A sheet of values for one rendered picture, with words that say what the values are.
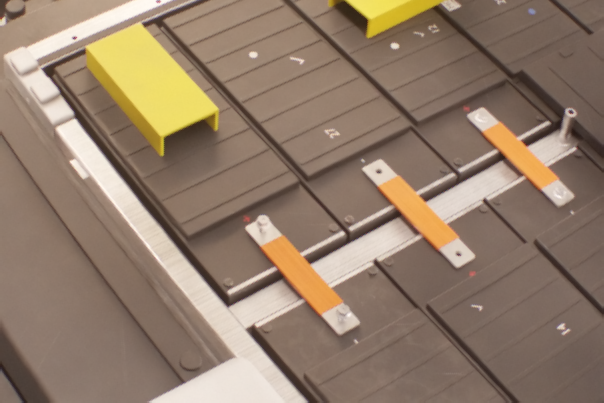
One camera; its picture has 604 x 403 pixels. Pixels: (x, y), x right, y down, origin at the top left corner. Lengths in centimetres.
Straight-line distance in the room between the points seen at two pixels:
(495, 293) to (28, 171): 46
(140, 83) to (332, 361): 37
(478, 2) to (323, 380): 57
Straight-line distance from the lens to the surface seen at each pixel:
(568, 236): 133
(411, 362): 120
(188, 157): 134
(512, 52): 150
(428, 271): 128
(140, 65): 139
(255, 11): 150
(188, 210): 129
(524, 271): 128
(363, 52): 146
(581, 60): 151
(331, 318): 122
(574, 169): 140
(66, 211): 116
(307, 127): 137
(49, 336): 108
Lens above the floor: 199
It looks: 48 degrees down
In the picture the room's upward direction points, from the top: 7 degrees clockwise
